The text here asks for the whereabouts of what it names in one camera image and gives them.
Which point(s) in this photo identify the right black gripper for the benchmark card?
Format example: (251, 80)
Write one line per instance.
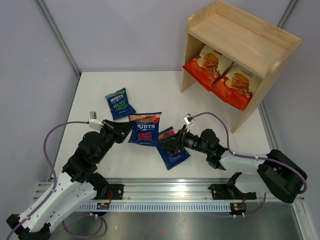
(180, 139)

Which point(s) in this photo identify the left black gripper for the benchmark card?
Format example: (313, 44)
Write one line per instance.
(120, 129)

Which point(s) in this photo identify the Burts chilli bag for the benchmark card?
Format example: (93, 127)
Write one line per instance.
(170, 160)
(145, 132)

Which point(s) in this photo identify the cassava chips bag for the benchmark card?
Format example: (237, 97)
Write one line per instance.
(237, 87)
(208, 67)

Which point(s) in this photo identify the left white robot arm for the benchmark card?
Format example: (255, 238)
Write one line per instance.
(41, 219)

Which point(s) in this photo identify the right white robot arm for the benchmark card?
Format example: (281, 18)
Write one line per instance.
(272, 173)

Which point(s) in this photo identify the wooden two-tier shelf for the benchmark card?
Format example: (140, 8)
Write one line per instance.
(261, 47)

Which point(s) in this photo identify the Burts green blue bag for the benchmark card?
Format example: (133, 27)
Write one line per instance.
(119, 105)

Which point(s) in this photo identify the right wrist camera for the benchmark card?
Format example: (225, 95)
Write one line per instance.
(189, 121)

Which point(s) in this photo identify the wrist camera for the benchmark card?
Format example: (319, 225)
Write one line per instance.
(93, 121)
(189, 121)

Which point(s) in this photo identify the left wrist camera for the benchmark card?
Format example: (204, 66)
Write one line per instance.
(93, 121)

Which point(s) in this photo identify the aluminium mounting rail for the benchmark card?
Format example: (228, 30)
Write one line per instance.
(150, 189)

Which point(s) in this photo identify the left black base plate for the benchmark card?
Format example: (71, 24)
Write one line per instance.
(114, 191)

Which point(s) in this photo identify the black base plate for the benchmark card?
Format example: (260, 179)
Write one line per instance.
(114, 191)
(225, 192)

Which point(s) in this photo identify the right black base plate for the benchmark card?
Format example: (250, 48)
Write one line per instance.
(225, 192)

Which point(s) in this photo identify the white slotted cable duct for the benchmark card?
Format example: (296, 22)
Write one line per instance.
(149, 207)

